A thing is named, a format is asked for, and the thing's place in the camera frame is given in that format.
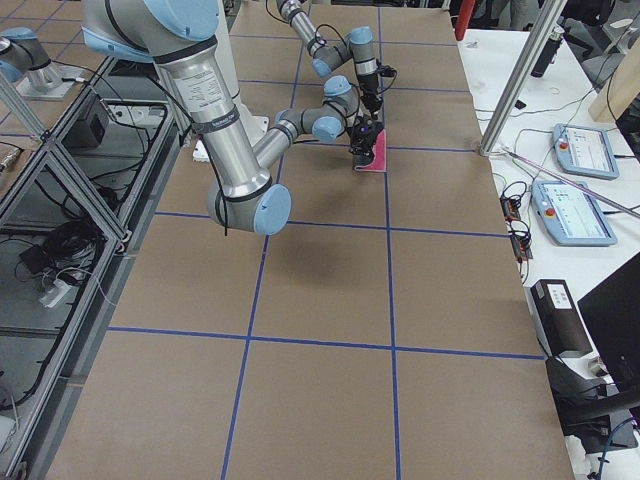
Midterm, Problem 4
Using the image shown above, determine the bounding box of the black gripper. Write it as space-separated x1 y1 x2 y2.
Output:
348 115 378 157
357 73 383 115

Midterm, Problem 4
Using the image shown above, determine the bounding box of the pink towel with grey trim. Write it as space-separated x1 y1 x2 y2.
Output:
353 129 387 173

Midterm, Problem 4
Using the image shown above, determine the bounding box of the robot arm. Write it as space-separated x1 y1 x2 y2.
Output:
276 0 386 119
82 1 386 235

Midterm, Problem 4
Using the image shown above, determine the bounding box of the grabber stick tool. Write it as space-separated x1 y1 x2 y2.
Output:
500 147 639 219

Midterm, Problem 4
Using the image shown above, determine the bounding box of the far teach pendant tablet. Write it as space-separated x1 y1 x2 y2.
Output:
552 124 619 180

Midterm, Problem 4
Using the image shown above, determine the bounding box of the teach pendant tablet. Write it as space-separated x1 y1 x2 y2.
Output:
552 124 619 180
531 181 617 247

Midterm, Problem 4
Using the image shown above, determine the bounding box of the near teach pendant tablet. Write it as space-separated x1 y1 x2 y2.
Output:
531 181 617 247

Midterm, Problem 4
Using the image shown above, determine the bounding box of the black power box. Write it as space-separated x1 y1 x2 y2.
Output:
530 279 593 358

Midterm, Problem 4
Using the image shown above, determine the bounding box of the black monitor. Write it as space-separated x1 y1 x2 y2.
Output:
578 254 639 388

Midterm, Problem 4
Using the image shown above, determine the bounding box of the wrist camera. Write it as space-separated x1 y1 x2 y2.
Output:
376 65 397 79
360 119 384 143

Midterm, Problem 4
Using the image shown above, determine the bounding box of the aluminium frame post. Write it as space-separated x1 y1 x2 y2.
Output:
478 0 567 157

